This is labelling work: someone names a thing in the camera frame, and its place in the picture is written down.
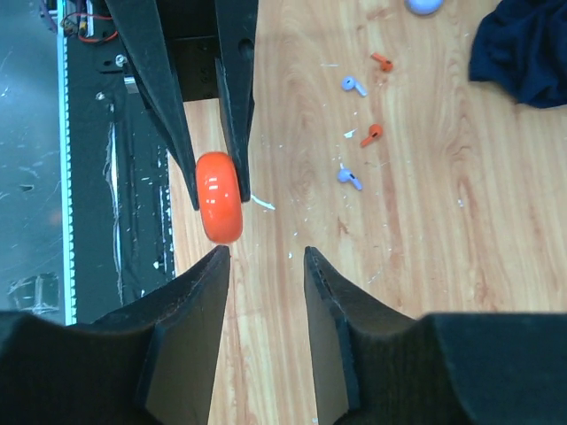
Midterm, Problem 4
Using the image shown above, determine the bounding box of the orange earbud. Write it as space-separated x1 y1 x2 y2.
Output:
360 124 384 148
371 52 393 73

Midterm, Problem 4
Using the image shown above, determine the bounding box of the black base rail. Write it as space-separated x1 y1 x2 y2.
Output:
57 0 222 327

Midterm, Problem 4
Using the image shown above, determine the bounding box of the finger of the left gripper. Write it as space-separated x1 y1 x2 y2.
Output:
214 0 259 203
106 1 199 210

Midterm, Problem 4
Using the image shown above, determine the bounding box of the purple earbud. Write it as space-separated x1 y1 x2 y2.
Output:
337 168 362 190
341 76 368 97

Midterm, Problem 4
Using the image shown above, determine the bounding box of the dark blue cloth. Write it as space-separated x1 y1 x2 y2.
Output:
469 1 566 109

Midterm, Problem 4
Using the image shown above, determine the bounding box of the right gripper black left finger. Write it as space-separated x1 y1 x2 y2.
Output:
1 246 230 424

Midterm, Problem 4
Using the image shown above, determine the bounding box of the orange earbud charging case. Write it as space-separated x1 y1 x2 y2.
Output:
196 151 243 244

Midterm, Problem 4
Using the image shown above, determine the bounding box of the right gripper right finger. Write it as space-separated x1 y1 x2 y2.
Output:
304 247 566 424

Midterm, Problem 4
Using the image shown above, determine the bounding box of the purple charging case right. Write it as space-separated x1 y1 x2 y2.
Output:
404 0 445 16

